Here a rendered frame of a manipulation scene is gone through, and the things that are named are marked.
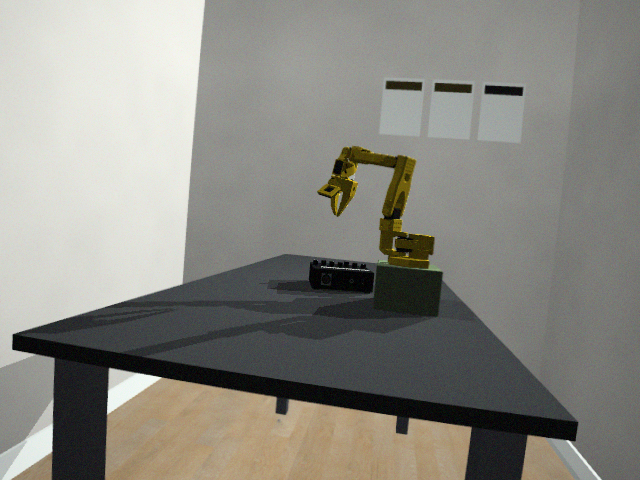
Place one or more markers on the black lighting desk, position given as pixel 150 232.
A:
pixel 341 277

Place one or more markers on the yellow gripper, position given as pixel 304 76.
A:
pixel 335 186

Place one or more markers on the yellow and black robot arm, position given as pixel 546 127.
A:
pixel 418 246

